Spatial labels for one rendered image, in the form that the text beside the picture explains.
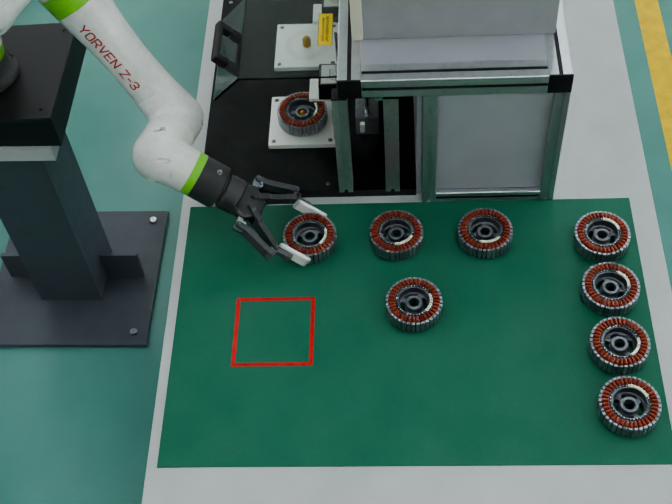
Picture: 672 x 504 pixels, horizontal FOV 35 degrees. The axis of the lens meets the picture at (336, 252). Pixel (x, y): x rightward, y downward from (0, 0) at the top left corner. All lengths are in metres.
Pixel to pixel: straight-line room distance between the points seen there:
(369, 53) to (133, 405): 1.31
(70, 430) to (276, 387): 1.03
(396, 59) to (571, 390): 0.71
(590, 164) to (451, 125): 0.39
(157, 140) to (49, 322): 1.14
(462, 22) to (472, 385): 0.69
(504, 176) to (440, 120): 0.22
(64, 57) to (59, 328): 0.88
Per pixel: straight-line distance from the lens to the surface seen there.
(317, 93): 2.32
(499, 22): 2.07
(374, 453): 1.96
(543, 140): 2.17
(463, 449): 1.97
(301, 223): 2.21
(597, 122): 2.46
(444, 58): 2.04
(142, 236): 3.24
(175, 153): 2.11
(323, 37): 2.17
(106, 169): 3.46
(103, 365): 3.03
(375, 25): 2.06
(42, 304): 3.18
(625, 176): 2.36
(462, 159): 2.19
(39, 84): 2.54
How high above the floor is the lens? 2.52
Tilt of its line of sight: 54 degrees down
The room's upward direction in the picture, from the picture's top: 6 degrees counter-clockwise
